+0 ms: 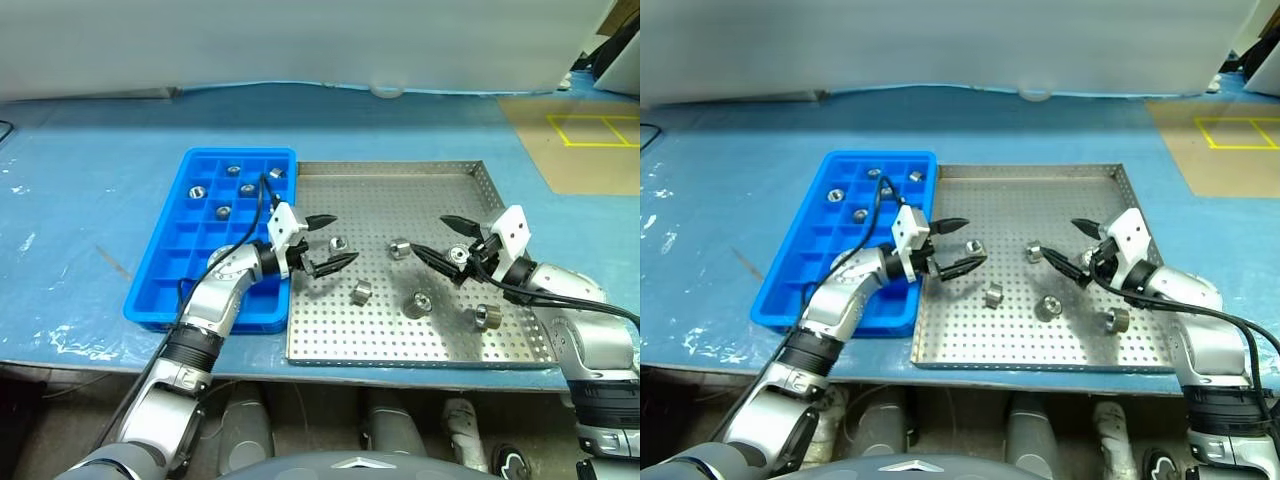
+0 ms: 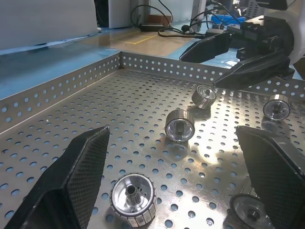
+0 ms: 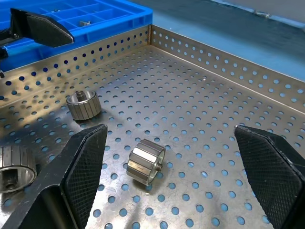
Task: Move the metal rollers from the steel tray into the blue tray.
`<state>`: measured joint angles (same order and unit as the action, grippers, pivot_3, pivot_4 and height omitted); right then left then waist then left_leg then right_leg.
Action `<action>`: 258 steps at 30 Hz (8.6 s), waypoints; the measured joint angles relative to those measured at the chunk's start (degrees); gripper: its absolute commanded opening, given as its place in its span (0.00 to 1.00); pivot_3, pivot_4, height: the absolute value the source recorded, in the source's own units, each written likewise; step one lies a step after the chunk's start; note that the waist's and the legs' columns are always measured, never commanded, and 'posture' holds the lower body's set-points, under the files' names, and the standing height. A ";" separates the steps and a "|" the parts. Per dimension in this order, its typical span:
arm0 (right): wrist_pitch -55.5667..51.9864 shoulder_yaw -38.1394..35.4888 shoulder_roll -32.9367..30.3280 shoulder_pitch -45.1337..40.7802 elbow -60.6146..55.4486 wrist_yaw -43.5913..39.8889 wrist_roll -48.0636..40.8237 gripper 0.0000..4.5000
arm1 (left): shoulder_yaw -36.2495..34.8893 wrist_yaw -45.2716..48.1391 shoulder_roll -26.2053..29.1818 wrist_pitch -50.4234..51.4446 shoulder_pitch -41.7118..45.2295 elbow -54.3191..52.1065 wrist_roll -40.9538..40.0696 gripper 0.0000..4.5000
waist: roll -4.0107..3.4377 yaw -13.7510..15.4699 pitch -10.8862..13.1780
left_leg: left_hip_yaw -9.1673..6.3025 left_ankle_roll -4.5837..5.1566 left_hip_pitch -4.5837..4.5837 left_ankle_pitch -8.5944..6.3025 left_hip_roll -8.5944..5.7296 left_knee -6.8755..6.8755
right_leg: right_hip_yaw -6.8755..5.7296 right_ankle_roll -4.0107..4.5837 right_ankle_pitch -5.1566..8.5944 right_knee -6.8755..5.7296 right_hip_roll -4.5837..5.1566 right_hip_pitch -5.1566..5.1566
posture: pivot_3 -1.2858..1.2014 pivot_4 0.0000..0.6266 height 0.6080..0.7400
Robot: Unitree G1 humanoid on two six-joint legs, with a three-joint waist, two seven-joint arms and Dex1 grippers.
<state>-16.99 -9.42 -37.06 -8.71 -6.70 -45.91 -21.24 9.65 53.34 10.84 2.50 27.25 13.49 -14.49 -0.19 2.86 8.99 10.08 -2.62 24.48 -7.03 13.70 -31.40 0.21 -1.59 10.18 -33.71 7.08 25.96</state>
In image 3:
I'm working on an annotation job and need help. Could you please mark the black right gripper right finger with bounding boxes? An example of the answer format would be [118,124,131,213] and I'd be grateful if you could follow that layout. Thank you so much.
[234,125,305,229]

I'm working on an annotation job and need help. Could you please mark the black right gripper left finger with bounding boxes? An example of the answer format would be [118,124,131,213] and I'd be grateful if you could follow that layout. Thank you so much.
[0,123,108,229]

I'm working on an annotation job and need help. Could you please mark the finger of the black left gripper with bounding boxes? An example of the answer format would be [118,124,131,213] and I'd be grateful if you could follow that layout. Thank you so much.
[9,8,75,48]

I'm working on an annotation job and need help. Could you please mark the blue compartment tray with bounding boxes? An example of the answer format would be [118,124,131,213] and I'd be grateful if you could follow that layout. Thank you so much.
[0,0,153,72]

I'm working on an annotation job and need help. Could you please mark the perforated metal tray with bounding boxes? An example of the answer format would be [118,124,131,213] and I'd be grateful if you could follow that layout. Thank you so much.
[0,23,305,229]

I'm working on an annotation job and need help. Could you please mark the blue plastic table film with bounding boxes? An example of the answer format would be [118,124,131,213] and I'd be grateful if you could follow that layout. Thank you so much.
[132,0,305,83]

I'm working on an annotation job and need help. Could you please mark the white plastic ring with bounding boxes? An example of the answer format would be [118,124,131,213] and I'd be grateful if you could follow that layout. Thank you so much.
[253,9,272,19]

